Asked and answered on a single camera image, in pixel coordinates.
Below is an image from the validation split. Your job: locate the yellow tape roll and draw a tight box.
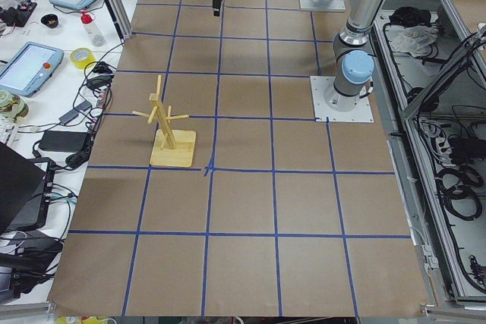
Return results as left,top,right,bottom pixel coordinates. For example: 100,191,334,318
70,47,96,69

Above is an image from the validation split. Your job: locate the black power adapter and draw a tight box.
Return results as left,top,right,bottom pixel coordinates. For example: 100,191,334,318
39,131,89,153

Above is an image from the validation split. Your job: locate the small black bowl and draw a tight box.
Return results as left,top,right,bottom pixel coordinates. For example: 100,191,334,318
41,14,59,29

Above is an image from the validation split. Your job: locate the wooden mug tree stand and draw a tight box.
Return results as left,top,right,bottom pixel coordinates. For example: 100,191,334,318
132,75,197,168

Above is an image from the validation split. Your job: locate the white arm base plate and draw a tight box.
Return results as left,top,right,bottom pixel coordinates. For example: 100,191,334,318
310,76,374,123
299,0,346,13

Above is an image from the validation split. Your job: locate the near blue teach pendant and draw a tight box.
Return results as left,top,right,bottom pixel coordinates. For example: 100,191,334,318
1,42,64,97

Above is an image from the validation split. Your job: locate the white crumpled cloth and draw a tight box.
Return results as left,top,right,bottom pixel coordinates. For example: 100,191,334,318
390,26,439,58

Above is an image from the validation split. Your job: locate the black laptop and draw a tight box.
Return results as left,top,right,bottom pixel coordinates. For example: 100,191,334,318
1,144,55,233

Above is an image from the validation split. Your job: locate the clear bottle red cap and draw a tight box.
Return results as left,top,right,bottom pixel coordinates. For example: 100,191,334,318
80,10,106,47

